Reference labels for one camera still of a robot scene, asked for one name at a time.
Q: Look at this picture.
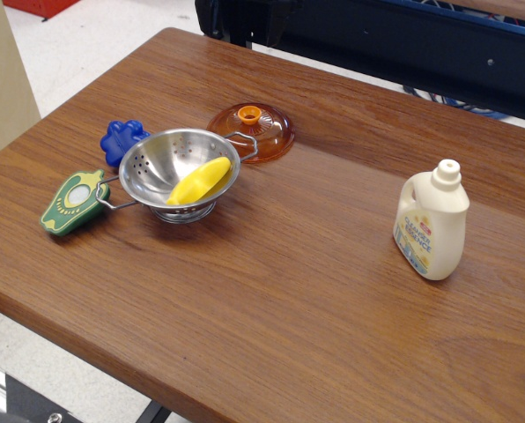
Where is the orange transparent pot lid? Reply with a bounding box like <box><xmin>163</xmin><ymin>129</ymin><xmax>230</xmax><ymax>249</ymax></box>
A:
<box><xmin>207</xmin><ymin>102</ymin><xmax>295</xmax><ymax>163</ymax></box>

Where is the beige wooden panel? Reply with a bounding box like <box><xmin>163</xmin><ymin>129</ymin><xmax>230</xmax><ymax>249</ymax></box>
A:
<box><xmin>0</xmin><ymin>1</ymin><xmax>41</xmax><ymax>151</ymax></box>

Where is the blue flower-shaped toy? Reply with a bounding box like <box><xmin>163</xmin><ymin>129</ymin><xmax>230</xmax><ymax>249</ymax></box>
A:
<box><xmin>100</xmin><ymin>120</ymin><xmax>150</xmax><ymax>167</ymax></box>

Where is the green pepper-shaped toy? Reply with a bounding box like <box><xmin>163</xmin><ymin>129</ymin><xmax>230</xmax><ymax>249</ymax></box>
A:
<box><xmin>40</xmin><ymin>169</ymin><xmax>110</xmax><ymax>236</ymax></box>

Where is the yellow toy banana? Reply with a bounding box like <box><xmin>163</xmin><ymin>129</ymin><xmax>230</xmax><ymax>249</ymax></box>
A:
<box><xmin>166</xmin><ymin>157</ymin><xmax>231</xmax><ymax>205</ymax></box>

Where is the cream detergent bottle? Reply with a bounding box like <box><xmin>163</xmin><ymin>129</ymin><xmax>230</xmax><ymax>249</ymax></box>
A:
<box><xmin>393</xmin><ymin>159</ymin><xmax>470</xmax><ymax>281</ymax></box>

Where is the dark blue rail frame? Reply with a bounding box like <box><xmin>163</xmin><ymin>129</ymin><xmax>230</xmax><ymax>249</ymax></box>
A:
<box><xmin>196</xmin><ymin>0</ymin><xmax>525</xmax><ymax>119</ymax></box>

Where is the steel colander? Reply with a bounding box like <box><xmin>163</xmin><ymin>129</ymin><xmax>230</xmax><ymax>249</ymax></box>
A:
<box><xmin>95</xmin><ymin>129</ymin><xmax>258</xmax><ymax>224</ymax></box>

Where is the red box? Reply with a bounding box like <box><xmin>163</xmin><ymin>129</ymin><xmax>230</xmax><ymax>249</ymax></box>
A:
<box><xmin>3</xmin><ymin>0</ymin><xmax>78</xmax><ymax>19</ymax></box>

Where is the black table leg base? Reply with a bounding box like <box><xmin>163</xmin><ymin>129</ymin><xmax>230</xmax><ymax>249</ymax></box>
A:
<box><xmin>0</xmin><ymin>373</ymin><xmax>171</xmax><ymax>423</ymax></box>

